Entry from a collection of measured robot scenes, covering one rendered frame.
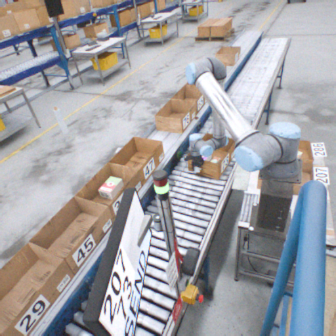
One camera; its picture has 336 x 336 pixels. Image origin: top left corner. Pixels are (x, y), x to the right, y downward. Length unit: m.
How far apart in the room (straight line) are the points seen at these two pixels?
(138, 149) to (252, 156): 1.32
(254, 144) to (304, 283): 1.09
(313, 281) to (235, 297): 2.15
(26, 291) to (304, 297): 1.61
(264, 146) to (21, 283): 1.53
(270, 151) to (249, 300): 1.43
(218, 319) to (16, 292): 1.44
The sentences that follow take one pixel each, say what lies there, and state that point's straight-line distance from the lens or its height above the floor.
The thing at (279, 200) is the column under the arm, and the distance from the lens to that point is 1.67.
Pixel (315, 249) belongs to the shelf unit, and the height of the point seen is 1.96.
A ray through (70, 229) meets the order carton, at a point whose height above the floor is 0.88.
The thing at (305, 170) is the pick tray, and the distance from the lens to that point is 2.36.
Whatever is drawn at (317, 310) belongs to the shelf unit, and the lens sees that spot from 0.30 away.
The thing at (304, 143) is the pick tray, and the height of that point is 0.82.
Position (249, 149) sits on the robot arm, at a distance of 1.32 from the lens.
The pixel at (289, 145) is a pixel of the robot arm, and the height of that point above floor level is 1.43.
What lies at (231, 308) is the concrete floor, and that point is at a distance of 2.41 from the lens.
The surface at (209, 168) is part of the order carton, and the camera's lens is 2.16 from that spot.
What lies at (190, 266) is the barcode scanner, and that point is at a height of 1.08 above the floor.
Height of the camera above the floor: 2.22
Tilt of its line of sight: 38 degrees down
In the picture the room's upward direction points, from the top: 8 degrees counter-clockwise
